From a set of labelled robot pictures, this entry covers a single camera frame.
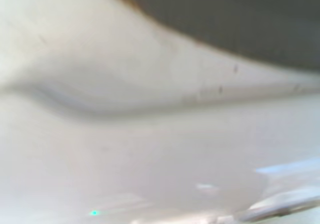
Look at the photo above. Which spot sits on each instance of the black stove burner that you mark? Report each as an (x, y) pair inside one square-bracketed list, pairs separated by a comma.
[(225, 13)]

